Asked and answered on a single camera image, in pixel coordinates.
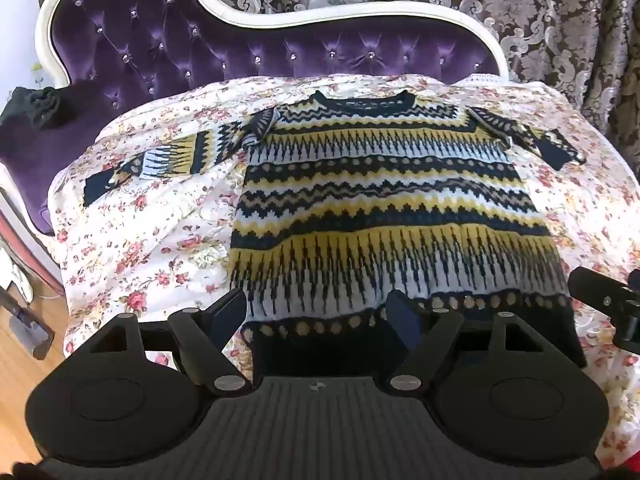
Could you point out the purple tufted sofa white frame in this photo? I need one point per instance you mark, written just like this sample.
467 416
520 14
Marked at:
215 42

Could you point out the floral bedspread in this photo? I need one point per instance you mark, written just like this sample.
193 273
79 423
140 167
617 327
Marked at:
150 240

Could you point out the yellow navy white patterned sweater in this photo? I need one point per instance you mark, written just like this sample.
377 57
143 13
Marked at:
380 205

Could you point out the white object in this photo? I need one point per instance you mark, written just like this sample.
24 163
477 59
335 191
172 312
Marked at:
17 275

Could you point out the white lace cloth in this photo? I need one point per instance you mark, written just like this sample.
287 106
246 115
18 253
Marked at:
484 78

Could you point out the brown silver damask curtain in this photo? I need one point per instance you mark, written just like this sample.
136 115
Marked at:
550 15

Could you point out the black cloth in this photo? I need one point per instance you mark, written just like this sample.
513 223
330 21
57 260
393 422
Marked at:
35 106

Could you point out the grey flat floor tool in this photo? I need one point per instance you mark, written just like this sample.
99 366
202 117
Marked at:
27 327

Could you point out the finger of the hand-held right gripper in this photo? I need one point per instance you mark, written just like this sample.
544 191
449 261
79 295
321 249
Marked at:
595 287

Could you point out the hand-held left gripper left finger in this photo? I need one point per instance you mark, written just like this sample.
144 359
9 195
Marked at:
229 314

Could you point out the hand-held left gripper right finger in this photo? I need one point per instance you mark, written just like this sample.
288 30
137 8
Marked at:
403 321

